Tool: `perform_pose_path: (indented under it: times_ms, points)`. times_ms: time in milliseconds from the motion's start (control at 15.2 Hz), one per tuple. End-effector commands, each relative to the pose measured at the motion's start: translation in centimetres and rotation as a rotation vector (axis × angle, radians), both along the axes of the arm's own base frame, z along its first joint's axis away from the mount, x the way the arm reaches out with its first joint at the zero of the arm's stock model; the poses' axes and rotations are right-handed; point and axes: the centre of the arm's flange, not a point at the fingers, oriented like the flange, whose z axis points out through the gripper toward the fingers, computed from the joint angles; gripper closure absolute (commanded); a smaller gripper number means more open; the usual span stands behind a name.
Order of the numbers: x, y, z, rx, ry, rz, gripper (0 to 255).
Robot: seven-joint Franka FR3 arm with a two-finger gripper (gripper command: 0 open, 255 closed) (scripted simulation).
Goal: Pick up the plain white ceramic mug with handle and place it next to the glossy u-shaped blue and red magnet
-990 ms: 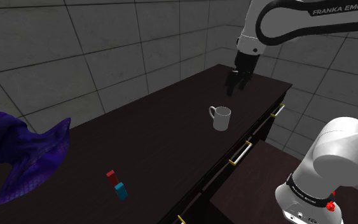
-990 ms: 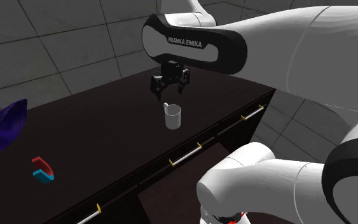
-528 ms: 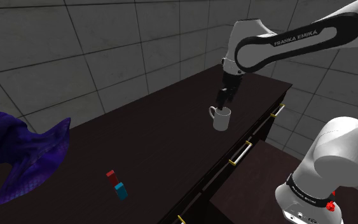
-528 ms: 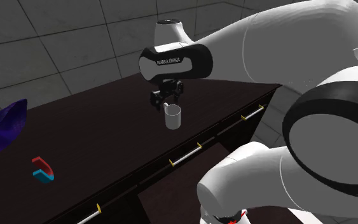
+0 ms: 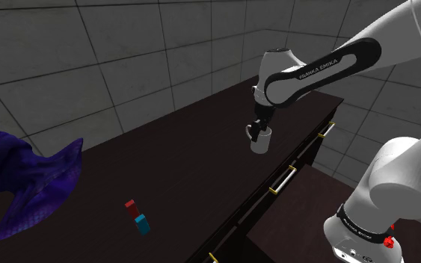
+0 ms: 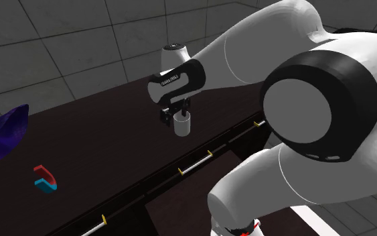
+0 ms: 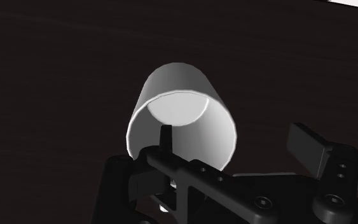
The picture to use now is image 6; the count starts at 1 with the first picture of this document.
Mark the white cup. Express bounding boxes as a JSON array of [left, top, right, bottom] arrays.
[[173, 111, 192, 137]]

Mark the dark wooden desk with drawers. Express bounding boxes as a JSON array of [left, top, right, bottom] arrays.
[[0, 75, 271, 236]]

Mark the red and blue horseshoe magnet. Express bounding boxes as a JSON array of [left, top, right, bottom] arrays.
[[33, 164, 58, 194]]

